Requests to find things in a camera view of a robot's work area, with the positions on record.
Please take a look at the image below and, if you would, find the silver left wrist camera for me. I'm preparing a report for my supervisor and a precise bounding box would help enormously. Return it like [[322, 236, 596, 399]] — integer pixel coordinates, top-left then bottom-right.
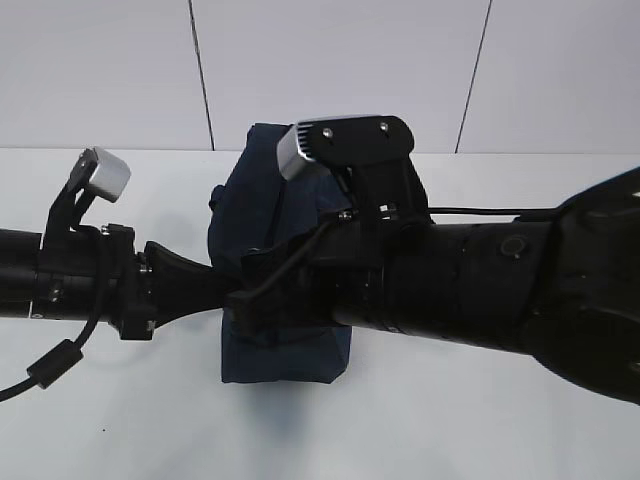
[[42, 146, 133, 236]]

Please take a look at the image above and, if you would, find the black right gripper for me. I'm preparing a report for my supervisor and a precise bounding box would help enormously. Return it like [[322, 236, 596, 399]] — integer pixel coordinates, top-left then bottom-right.
[[225, 214, 400, 334]]

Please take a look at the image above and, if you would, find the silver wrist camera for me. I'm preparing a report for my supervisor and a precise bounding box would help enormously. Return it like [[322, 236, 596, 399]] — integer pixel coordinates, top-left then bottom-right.
[[42, 146, 133, 236], [275, 114, 430, 221]]

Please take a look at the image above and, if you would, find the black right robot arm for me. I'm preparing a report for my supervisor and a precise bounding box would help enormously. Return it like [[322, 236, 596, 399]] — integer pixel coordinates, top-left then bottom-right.
[[225, 169, 639, 404]]

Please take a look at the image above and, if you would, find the navy blue lunch bag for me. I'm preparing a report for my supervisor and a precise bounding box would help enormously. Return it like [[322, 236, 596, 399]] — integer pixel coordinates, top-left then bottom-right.
[[207, 123, 352, 384]]

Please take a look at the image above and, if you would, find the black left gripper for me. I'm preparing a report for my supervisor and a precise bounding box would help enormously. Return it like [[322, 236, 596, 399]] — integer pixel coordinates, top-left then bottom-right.
[[34, 224, 240, 341]]

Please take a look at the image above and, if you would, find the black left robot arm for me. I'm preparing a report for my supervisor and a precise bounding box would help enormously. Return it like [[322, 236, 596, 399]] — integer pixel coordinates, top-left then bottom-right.
[[1, 224, 240, 341]]

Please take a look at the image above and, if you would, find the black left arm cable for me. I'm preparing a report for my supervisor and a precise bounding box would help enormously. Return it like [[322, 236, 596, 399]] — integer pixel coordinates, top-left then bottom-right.
[[0, 249, 111, 404]]

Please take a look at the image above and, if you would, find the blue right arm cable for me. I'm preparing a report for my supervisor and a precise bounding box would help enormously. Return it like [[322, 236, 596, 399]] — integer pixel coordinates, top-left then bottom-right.
[[427, 204, 559, 221]]

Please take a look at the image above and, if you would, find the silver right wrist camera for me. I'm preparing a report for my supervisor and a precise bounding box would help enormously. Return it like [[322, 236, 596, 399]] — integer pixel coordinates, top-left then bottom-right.
[[275, 114, 430, 221]]

